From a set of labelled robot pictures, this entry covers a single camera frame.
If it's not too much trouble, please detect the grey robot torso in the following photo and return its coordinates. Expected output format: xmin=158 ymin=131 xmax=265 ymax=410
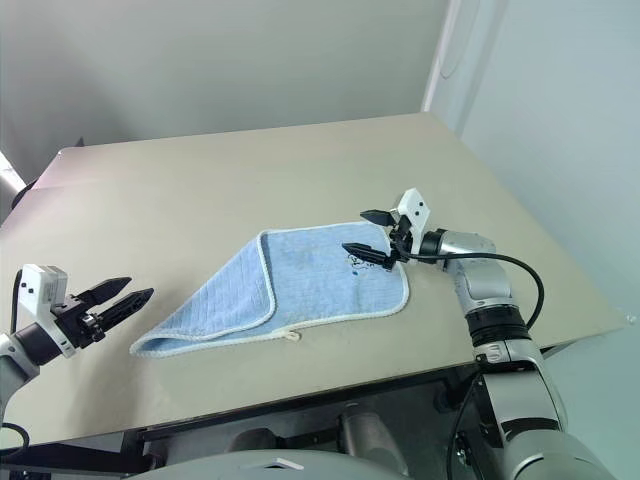
xmin=122 ymin=446 xmax=506 ymax=480

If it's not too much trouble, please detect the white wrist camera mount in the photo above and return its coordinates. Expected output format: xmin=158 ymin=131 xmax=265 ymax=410
xmin=392 ymin=187 xmax=433 ymax=252
xmin=12 ymin=263 xmax=77 ymax=359

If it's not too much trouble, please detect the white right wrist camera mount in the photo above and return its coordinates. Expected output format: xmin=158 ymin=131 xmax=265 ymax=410
xmin=392 ymin=187 xmax=433 ymax=252

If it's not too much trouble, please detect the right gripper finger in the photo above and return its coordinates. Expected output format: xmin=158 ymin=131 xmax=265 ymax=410
xmin=359 ymin=208 xmax=397 ymax=227
xmin=340 ymin=241 xmax=394 ymax=269

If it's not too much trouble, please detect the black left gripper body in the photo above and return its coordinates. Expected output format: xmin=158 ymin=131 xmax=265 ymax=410
xmin=52 ymin=294 xmax=109 ymax=352

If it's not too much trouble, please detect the black table frame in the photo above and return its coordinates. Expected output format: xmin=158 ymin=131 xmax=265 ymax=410
xmin=0 ymin=362 xmax=486 ymax=480

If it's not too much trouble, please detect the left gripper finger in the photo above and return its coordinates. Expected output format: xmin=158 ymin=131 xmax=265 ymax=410
xmin=96 ymin=287 xmax=155 ymax=332
xmin=74 ymin=275 xmax=133 ymax=307

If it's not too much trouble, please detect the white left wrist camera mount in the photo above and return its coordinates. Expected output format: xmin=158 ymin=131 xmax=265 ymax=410
xmin=12 ymin=263 xmax=77 ymax=359

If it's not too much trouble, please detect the blue cloth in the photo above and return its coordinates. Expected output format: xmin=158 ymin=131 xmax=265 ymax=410
xmin=129 ymin=220 xmax=412 ymax=361

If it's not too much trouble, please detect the white wall cord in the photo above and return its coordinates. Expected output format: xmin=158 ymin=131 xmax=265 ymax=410
xmin=438 ymin=0 xmax=474 ymax=80

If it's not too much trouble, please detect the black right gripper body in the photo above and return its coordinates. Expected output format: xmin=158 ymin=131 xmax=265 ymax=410
xmin=384 ymin=215 xmax=417 ymax=272

